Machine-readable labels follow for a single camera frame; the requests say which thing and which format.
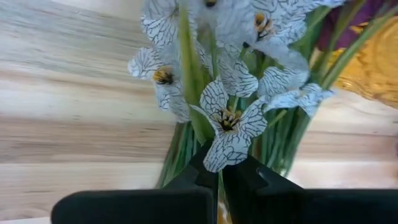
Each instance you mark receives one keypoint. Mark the white flower bunch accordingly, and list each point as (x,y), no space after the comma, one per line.
(214,99)

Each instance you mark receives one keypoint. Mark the purple flower bunch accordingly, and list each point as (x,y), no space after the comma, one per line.
(348,28)

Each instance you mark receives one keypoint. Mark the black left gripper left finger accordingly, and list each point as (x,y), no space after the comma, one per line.
(140,208)

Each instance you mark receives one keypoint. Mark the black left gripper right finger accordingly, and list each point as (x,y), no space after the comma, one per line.
(311,208)

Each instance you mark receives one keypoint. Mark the yellow glass vase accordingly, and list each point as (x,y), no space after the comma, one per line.
(379,71)

